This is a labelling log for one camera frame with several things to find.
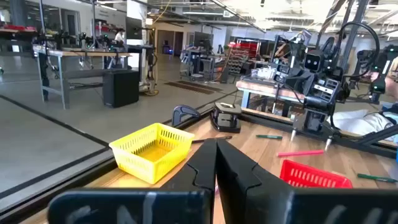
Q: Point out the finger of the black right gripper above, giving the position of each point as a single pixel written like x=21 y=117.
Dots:
x=295 y=82
x=306 y=84

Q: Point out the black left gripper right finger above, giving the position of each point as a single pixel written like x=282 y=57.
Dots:
x=242 y=180

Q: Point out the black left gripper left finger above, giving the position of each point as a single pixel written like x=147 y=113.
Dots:
x=199 y=174

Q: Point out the green pencil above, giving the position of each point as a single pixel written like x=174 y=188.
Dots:
x=376 y=177
x=269 y=137

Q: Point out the pink pencil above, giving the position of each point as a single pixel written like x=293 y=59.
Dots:
x=300 y=153

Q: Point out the black background robot arm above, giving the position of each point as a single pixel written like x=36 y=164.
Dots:
x=377 y=84

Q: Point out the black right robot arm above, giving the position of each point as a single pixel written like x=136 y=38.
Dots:
x=314 y=121

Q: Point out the wooden top table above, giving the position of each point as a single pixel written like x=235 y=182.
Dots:
x=264 y=88

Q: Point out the clear plastic container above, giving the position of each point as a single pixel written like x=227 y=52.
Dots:
x=264 y=73

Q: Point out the thin black pencil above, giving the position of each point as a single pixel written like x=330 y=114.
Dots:
x=211 y=139

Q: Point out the person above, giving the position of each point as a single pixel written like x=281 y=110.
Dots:
x=119 y=35
x=357 y=123

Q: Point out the yellow plastic bin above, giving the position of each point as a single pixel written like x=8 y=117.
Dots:
x=149 y=155

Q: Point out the red parts shelf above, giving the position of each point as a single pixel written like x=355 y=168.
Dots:
x=248 y=48

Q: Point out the black table clamp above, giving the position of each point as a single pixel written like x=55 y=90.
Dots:
x=175 y=115

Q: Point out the red plastic bin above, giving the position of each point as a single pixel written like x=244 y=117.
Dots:
x=311 y=179

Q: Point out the dark floor mat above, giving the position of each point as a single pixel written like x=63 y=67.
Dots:
x=192 y=87

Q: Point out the black speaker box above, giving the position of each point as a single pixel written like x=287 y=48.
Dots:
x=121 y=88

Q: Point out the wooden workbench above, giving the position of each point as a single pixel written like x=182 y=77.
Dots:
x=81 y=53

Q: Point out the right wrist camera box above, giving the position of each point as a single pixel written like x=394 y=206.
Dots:
x=313 y=60

